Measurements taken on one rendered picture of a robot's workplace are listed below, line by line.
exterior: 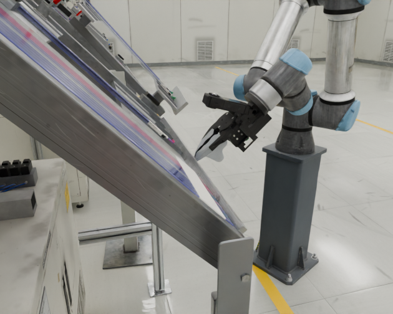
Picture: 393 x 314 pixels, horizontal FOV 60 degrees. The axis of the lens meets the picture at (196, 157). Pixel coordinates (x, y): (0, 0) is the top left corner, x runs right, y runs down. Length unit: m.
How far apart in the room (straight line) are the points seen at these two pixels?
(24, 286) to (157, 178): 0.32
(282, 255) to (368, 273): 0.40
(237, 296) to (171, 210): 0.15
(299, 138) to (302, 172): 0.13
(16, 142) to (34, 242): 1.26
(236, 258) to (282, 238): 1.04
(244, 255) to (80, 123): 0.26
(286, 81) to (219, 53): 8.17
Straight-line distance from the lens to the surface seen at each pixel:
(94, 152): 0.41
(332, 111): 1.27
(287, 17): 1.12
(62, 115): 0.40
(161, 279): 1.45
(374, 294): 1.64
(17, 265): 0.71
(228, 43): 9.07
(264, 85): 0.84
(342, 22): 1.18
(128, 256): 1.67
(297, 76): 0.86
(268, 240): 1.56
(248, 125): 0.86
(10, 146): 1.99
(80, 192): 2.05
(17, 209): 0.84
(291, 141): 1.35
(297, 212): 1.43
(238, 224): 0.54
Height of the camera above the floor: 1.02
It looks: 22 degrees down
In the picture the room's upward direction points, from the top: straight up
